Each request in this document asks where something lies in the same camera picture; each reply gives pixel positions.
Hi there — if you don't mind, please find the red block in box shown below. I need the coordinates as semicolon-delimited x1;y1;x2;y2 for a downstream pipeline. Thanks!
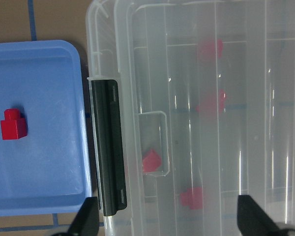
142;149;162;173

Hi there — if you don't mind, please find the red block near box edge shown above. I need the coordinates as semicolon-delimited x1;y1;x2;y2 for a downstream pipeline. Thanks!
179;187;203;210

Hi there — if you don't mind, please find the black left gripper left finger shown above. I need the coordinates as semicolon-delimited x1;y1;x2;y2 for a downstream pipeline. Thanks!
68;197;99;236

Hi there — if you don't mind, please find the red block under lid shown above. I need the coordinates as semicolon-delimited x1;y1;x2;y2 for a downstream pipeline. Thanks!
195;89;227;116
198;39;224;60

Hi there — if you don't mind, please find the clear plastic box lid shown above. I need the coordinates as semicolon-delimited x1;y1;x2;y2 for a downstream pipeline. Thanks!
113;0;295;236

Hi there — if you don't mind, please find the clear plastic storage box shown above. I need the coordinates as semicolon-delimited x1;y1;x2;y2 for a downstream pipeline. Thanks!
85;0;295;236

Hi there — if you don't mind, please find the red block from tray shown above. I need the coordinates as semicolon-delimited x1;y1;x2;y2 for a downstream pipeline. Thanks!
0;108;28;140

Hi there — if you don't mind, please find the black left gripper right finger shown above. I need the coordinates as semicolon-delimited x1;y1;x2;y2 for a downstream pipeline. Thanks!
237;195;283;236

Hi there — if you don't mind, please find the blue plastic tray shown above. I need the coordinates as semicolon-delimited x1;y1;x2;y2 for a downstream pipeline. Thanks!
0;40;92;216

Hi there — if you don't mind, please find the black box latch handle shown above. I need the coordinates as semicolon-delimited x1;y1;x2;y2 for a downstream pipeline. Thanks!
90;80;127;216

